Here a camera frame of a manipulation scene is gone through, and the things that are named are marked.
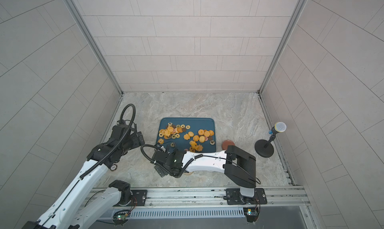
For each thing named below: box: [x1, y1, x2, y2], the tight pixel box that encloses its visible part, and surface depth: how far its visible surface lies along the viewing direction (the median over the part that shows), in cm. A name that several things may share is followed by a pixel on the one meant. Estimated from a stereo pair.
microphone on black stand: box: [254, 122, 287, 158], surface depth 86 cm
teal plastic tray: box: [156, 117, 216, 153], surface depth 93 cm
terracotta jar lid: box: [221, 139, 236, 151], surface depth 91 cm
